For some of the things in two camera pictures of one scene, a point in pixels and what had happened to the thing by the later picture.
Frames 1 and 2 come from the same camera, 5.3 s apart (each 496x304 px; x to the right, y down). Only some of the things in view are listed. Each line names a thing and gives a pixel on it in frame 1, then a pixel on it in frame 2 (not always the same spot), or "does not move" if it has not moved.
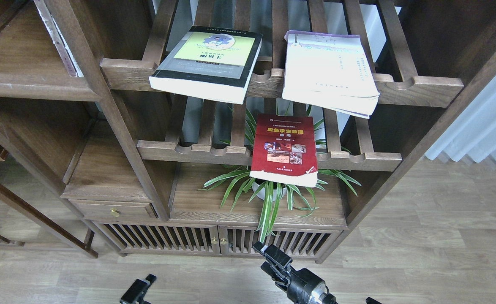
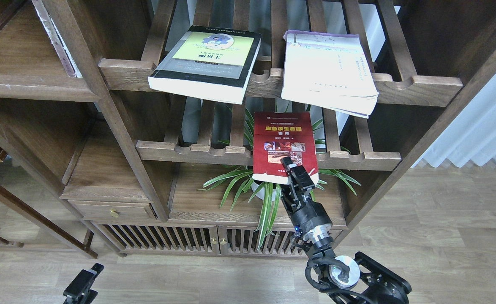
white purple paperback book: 330,70 does not move
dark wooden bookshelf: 256,130 does not move
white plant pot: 262,193 does not move
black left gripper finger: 136,292 to 80,291
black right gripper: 305,287 to 307,215
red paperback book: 284,150 does not move
